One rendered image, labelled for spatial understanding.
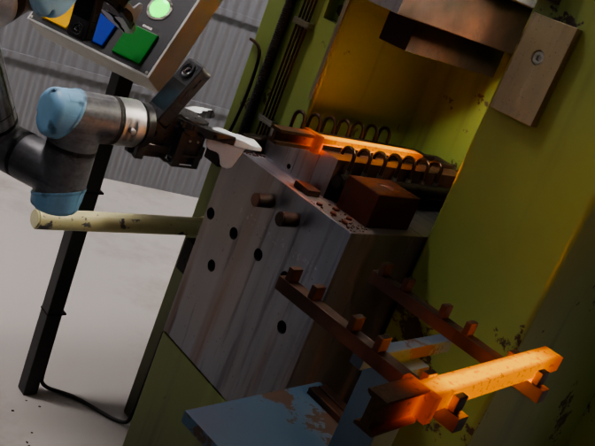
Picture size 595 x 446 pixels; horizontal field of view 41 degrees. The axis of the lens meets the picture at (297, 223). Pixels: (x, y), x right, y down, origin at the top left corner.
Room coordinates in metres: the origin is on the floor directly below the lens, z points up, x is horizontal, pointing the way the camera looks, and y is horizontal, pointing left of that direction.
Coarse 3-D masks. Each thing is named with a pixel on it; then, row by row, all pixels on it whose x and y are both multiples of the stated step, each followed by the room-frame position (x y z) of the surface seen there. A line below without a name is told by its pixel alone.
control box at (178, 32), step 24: (144, 0) 1.74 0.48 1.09; (168, 0) 1.73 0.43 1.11; (192, 0) 1.73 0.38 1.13; (216, 0) 1.79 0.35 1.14; (48, 24) 1.72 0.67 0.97; (144, 24) 1.70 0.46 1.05; (168, 24) 1.70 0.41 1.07; (192, 24) 1.73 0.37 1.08; (72, 48) 1.75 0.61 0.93; (96, 48) 1.68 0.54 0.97; (168, 48) 1.67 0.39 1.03; (120, 72) 1.70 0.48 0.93; (144, 72) 1.64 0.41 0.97; (168, 72) 1.70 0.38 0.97
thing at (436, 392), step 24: (504, 360) 0.97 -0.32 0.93; (528, 360) 1.00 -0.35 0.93; (552, 360) 1.03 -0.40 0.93; (384, 384) 0.75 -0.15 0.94; (408, 384) 0.78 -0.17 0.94; (432, 384) 0.82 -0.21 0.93; (456, 384) 0.84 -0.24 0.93; (480, 384) 0.87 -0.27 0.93; (504, 384) 0.93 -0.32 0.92; (384, 408) 0.73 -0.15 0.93; (408, 408) 0.77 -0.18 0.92; (432, 408) 0.78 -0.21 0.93; (384, 432) 0.74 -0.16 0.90
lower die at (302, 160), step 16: (272, 128) 1.57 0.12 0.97; (272, 144) 1.56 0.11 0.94; (384, 144) 1.76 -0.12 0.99; (288, 160) 1.52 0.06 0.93; (304, 160) 1.50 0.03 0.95; (320, 160) 1.47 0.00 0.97; (336, 160) 1.44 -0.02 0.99; (304, 176) 1.48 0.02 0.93; (320, 176) 1.46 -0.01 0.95; (368, 176) 1.51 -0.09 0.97; (384, 176) 1.55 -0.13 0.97; (400, 176) 1.58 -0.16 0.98; (416, 176) 1.62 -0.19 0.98; (432, 176) 1.65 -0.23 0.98; (448, 176) 1.69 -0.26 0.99; (336, 192) 1.46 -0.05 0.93
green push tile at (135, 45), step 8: (136, 32) 1.69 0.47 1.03; (144, 32) 1.68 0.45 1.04; (120, 40) 1.68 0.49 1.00; (128, 40) 1.68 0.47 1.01; (136, 40) 1.67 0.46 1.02; (144, 40) 1.67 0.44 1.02; (152, 40) 1.67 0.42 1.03; (120, 48) 1.67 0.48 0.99; (128, 48) 1.67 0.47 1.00; (136, 48) 1.66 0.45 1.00; (144, 48) 1.66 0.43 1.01; (120, 56) 1.66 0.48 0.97; (128, 56) 1.65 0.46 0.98; (136, 56) 1.65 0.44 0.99; (144, 56) 1.65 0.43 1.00; (136, 64) 1.65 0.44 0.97
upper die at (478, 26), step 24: (384, 0) 1.47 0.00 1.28; (408, 0) 1.45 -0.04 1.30; (432, 0) 1.49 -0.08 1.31; (456, 0) 1.54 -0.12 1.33; (480, 0) 1.59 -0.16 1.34; (504, 0) 1.64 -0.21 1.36; (432, 24) 1.51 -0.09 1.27; (456, 24) 1.56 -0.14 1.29; (480, 24) 1.61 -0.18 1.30; (504, 24) 1.66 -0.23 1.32; (504, 48) 1.69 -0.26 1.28
